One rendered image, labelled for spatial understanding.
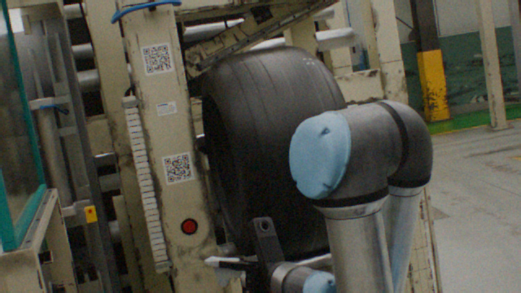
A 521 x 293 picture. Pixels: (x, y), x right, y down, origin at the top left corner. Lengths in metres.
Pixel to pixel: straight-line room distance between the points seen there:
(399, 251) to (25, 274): 0.59
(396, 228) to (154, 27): 0.88
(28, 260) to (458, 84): 11.15
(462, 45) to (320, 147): 10.99
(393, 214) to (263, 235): 0.30
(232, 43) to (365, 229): 1.28
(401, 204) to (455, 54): 10.77
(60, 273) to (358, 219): 0.74
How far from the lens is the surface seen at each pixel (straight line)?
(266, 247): 1.24
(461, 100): 11.85
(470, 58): 11.89
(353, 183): 0.90
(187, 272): 1.74
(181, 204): 1.70
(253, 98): 1.56
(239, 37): 2.12
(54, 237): 1.42
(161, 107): 1.67
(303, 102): 1.57
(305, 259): 1.74
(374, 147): 0.91
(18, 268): 0.89
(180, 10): 1.95
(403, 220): 1.07
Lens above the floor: 1.45
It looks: 7 degrees down
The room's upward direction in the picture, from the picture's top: 10 degrees counter-clockwise
